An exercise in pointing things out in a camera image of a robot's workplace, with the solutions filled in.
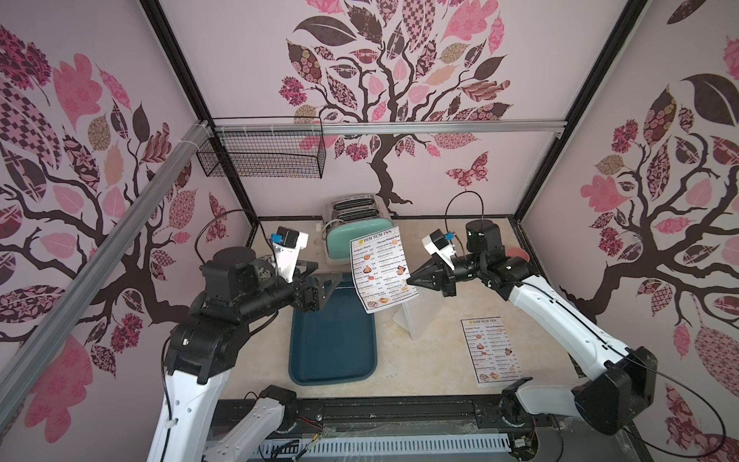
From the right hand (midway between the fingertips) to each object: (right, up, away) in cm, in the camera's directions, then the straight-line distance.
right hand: (411, 278), depth 65 cm
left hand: (-18, +1, -8) cm, 20 cm away
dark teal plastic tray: (-21, -23, +21) cm, 37 cm away
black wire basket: (-46, +41, +29) cm, 68 cm away
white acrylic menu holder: (+5, -15, +27) cm, 31 cm away
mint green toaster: (-18, +17, +32) cm, 41 cm away
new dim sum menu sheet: (-7, +2, 0) cm, 8 cm away
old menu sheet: (+27, -25, +20) cm, 42 cm away
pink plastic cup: (+40, +5, +33) cm, 52 cm away
